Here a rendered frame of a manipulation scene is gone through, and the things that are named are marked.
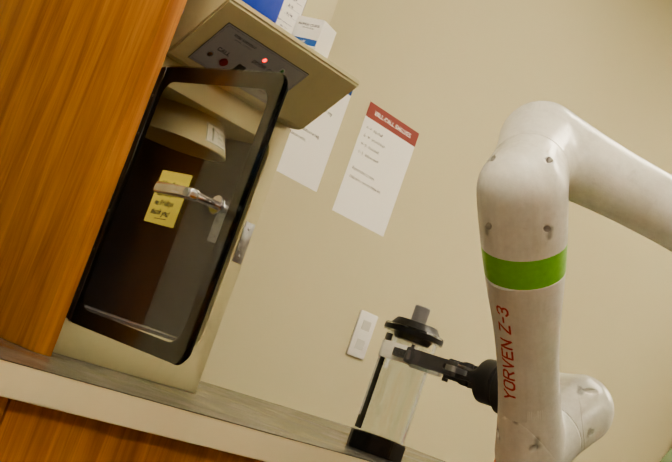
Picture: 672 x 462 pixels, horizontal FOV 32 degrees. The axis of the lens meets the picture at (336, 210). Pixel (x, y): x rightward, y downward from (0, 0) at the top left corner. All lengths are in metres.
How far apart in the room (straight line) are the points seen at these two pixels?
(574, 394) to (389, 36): 1.24
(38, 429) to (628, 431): 3.03
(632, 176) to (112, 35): 0.77
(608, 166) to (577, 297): 2.05
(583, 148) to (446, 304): 1.53
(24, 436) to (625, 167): 0.89
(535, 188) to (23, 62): 0.83
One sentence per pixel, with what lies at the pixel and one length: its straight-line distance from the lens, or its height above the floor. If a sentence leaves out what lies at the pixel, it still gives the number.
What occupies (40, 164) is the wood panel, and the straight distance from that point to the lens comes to 1.76.
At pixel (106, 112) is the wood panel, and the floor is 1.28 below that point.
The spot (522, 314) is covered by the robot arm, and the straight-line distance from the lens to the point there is 1.62.
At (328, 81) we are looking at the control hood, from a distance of 1.91.
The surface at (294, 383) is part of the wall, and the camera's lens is 2.78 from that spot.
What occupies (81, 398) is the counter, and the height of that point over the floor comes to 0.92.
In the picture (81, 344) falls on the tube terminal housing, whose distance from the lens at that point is 1.80.
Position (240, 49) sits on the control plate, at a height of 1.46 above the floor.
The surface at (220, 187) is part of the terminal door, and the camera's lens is 1.54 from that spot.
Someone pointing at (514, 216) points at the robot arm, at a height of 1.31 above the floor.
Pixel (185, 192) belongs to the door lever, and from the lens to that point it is 1.51.
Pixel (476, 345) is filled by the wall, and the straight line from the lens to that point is 3.33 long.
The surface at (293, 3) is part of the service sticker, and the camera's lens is 1.98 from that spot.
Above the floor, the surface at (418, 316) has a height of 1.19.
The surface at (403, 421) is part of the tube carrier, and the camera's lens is 2.06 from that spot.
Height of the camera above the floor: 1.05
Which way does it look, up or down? 8 degrees up
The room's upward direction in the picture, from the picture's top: 20 degrees clockwise
